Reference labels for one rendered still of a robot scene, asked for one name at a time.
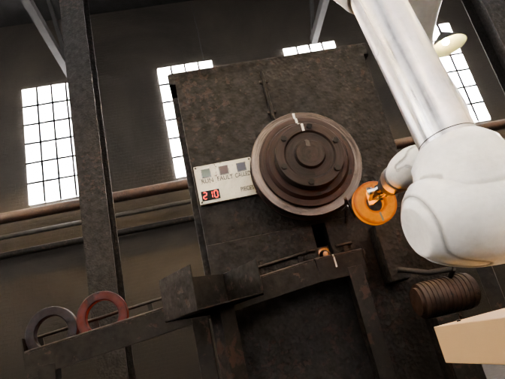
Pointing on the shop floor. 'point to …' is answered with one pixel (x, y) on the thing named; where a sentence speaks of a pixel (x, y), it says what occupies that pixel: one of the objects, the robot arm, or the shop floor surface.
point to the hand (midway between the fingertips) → (373, 198)
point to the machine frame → (301, 74)
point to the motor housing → (442, 286)
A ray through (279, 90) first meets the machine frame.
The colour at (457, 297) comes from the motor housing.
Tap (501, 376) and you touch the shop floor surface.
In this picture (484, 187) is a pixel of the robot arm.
